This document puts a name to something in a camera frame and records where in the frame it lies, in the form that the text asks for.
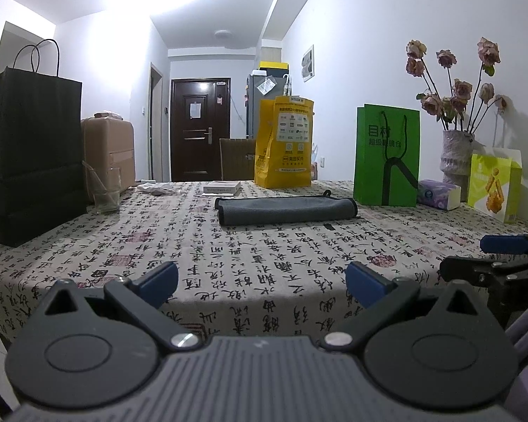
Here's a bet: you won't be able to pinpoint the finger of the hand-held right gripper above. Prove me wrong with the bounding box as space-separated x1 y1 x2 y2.
480 233 528 256
439 254 528 284

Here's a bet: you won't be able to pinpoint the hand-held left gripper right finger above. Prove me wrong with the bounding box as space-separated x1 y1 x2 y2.
323 261 494 353

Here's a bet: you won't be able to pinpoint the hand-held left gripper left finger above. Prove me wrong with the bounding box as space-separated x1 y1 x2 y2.
39 261 200 353

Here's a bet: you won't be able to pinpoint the grey towel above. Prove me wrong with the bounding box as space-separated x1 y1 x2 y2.
214 190 358 226

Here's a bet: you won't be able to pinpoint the yellow-white small paper bag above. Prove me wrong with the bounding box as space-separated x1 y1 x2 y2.
467 148 522 224

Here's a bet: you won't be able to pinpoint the calligraphy printed tablecloth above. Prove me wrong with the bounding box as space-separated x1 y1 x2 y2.
0 179 528 349

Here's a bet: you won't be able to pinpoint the purple tissue pack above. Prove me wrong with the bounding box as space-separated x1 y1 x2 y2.
417 179 462 211

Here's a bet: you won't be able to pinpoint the crumpled white plastic wrapper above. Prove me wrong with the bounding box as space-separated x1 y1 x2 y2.
134 181 182 197

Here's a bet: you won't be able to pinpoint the white textured vase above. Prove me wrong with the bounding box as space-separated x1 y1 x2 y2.
439 129 476 191

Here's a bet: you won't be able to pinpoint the clear drinking glass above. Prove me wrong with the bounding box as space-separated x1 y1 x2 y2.
82 161 122 215

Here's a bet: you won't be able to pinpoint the flat white box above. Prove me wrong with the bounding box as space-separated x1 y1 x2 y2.
203 181 242 197

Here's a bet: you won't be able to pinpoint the green paper bag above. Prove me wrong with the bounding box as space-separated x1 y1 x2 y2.
353 104 421 207

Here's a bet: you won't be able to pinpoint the pink suitcase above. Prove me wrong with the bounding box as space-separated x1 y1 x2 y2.
80 113 136 205

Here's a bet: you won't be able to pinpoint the brown chair backrest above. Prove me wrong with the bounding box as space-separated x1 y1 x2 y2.
219 138 258 182

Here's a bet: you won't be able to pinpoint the dark brown entrance door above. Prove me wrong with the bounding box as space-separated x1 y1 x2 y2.
170 78 231 183

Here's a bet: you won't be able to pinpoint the yellow paper bag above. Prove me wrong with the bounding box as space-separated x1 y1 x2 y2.
254 95 316 188

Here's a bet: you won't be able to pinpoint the dried pink roses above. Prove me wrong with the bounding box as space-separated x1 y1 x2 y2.
405 37 508 134

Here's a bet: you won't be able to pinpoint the black paper bag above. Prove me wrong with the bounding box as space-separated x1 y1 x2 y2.
0 39 89 248

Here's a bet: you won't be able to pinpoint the grey refrigerator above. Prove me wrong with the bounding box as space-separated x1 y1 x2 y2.
246 69 289 140

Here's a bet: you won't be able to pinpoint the framed wall picture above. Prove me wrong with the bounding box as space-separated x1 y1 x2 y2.
301 44 315 83

